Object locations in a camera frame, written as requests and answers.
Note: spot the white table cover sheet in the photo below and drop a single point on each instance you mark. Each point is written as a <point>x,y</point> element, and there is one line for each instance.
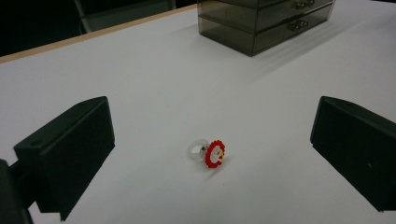
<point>155,81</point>

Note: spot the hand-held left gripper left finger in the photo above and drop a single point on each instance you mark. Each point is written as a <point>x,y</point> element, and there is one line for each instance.
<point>71,155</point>

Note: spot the smoky clear drawer box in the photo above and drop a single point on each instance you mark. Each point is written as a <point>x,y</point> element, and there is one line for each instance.
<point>230,37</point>

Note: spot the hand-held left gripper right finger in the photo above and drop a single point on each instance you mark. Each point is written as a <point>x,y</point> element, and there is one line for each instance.
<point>355,146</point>

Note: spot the wooden table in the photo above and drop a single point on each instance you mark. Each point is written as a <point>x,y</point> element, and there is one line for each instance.
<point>93,34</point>

